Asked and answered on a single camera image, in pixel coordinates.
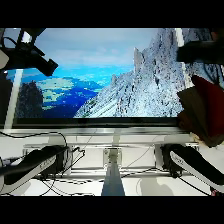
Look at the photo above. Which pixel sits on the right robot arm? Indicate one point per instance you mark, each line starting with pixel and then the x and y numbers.
pixel 196 163

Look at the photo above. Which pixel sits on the silver frame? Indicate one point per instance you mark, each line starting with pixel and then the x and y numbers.
pixel 112 160

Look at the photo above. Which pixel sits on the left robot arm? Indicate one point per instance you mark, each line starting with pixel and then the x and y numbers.
pixel 26 168

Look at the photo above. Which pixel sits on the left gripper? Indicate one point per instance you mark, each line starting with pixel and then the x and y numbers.
pixel 45 65

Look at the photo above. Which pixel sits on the brown garment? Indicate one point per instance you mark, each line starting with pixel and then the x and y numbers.
pixel 195 110

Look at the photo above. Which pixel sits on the red garment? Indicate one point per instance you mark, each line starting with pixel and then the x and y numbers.
pixel 211 106

